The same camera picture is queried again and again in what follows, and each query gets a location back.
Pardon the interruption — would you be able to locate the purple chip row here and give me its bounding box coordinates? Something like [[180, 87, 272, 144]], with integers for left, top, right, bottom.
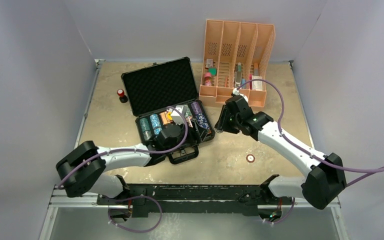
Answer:
[[191, 101, 203, 116]]

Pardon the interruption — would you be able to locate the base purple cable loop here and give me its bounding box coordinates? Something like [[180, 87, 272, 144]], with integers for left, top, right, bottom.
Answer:
[[107, 192, 166, 233]]

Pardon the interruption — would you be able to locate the red playing card deck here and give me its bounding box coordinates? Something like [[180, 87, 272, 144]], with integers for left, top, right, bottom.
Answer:
[[159, 111, 172, 125]]

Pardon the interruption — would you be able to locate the pink tape roll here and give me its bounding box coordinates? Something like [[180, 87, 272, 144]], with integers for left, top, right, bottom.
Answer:
[[203, 72, 213, 87]]

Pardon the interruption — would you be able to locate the navy orange chip row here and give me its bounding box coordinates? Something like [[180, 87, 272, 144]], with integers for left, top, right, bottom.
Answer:
[[196, 113, 211, 133]]

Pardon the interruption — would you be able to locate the black aluminium base frame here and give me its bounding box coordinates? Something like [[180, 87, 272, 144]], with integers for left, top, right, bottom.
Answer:
[[47, 177, 340, 220]]

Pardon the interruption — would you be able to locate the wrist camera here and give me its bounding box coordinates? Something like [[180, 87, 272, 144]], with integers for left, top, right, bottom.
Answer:
[[231, 87, 249, 103], [168, 105, 186, 125]]

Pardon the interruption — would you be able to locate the orange desk organizer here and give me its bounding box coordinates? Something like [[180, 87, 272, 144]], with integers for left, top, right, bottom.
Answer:
[[199, 19, 276, 110]]

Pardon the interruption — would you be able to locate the black poker case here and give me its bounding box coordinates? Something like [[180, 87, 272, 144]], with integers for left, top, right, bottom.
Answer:
[[121, 57, 215, 165]]

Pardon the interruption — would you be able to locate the white red box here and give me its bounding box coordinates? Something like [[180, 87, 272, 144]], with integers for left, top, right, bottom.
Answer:
[[249, 75, 265, 91]]

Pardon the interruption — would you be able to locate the yellow round button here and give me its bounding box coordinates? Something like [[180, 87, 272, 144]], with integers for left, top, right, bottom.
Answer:
[[166, 112, 173, 121]]

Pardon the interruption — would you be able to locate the red black small bottle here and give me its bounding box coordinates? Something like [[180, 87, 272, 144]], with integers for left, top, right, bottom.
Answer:
[[116, 88, 129, 103]]

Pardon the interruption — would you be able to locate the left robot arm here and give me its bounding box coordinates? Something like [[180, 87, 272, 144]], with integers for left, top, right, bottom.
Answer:
[[55, 120, 212, 205]]

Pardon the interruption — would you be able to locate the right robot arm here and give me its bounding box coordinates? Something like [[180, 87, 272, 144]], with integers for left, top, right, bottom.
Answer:
[[215, 95, 347, 210]]

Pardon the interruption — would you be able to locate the red white poker chip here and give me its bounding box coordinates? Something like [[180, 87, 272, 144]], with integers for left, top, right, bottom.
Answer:
[[246, 154, 256, 163]]

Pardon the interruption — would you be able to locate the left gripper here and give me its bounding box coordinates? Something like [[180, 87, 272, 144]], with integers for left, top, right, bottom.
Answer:
[[165, 118, 208, 155]]

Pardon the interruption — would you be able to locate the blue red green chip row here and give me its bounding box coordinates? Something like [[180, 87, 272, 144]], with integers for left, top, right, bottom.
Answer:
[[153, 128, 162, 136]]

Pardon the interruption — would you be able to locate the green white chip row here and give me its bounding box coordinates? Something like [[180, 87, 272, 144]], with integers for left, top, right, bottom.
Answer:
[[183, 104, 194, 119]]

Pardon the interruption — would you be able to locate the dark green 50 chip stack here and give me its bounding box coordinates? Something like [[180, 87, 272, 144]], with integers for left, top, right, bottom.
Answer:
[[139, 117, 152, 132]]

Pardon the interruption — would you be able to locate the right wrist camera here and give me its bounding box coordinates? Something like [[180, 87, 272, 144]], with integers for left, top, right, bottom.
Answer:
[[231, 87, 249, 103]]

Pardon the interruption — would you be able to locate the white blue 10 chip stack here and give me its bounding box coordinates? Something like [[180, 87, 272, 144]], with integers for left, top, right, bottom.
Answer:
[[149, 114, 162, 130]]

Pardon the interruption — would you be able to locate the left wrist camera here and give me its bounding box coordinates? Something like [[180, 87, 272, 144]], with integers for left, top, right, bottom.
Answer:
[[168, 105, 186, 125]]

